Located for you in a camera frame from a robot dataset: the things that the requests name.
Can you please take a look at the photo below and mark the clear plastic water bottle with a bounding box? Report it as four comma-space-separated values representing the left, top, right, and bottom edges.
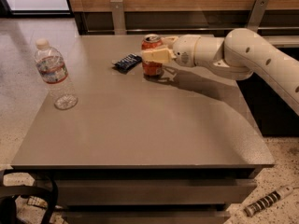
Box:
35, 38, 78, 110

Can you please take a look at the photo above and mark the metal bracket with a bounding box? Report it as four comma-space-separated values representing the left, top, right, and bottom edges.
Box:
110, 0, 127, 35
247, 0, 270, 32

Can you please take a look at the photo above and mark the metal rail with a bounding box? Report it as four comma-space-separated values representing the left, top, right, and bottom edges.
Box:
86, 26, 299, 35

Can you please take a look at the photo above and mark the left metal bracket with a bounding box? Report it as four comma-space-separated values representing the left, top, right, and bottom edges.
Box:
110, 0, 127, 35

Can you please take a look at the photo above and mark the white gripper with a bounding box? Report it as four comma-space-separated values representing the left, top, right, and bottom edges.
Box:
141, 35, 201, 67

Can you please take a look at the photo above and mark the grey drawer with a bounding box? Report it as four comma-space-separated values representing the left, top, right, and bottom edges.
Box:
56, 179, 257, 206
63, 211, 230, 224

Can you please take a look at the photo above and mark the red coke can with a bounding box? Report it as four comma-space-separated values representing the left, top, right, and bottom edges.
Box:
141, 34, 163, 77

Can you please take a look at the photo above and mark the right metal bracket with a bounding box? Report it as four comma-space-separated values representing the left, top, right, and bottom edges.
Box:
247, 0, 270, 32

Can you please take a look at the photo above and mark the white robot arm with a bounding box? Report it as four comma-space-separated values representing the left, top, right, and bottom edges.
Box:
141, 28, 299, 115

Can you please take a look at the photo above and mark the lower grey drawer front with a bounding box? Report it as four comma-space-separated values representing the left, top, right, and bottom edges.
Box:
63, 211, 230, 224

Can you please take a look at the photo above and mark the black chair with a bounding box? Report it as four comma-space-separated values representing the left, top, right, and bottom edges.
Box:
0, 169, 60, 224

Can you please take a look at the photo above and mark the blue rxbar blueberry bar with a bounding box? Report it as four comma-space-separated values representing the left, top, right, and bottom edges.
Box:
114, 53, 142, 73

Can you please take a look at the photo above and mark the upper grey drawer front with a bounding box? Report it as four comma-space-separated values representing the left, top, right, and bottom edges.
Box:
56, 179, 257, 206

